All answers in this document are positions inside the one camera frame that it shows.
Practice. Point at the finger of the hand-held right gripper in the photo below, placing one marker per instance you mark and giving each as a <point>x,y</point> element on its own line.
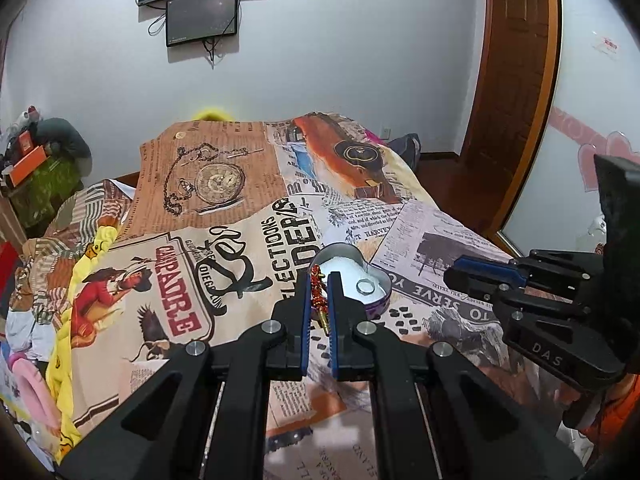
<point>487,269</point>
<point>530,301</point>

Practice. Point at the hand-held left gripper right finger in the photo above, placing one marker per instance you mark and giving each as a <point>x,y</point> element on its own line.
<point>334,330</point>

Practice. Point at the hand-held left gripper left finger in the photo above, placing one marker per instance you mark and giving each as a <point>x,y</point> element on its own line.
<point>302,330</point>

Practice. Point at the red beaded hair pin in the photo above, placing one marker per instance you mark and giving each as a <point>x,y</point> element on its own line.
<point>319,296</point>

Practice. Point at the heart-shaped tin box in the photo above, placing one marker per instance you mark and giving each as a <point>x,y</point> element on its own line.
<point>350,272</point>

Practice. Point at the person's right forearm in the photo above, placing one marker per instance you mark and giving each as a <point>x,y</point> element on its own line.
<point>615,410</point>

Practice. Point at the newspaper print blanket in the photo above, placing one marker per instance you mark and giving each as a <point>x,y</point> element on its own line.
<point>240,220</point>

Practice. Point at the dark blue bag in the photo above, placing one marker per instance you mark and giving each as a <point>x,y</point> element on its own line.
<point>407,147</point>

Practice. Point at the wooden door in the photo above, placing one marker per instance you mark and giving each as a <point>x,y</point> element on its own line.
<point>505,75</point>

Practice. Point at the yellow blanket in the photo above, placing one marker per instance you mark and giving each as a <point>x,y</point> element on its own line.
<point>80,280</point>

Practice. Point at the green cloth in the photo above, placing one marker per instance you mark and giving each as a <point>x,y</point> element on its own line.
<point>47,187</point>

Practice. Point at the grey jacket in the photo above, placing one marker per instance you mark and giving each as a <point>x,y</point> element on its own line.
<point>65,137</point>

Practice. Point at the orange box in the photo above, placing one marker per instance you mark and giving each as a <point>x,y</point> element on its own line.
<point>29,162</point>

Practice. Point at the small black screen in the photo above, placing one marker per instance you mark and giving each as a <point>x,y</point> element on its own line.
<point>201,17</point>

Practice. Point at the pink heart wall sticker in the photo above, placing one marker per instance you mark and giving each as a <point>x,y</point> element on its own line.
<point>595,145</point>

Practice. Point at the white wall socket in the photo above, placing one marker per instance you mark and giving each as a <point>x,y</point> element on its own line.
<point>385,132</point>

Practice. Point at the white wall label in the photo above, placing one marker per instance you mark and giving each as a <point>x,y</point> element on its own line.
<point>607,45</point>

